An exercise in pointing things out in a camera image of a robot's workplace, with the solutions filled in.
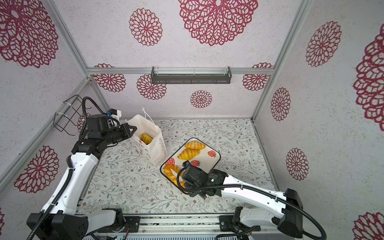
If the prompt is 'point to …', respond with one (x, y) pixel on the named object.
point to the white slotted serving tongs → (175, 174)
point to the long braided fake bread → (167, 169)
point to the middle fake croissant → (188, 154)
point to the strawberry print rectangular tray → (207, 159)
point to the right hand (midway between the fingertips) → (189, 183)
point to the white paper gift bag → (156, 151)
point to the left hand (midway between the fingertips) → (136, 130)
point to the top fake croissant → (195, 145)
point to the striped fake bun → (146, 138)
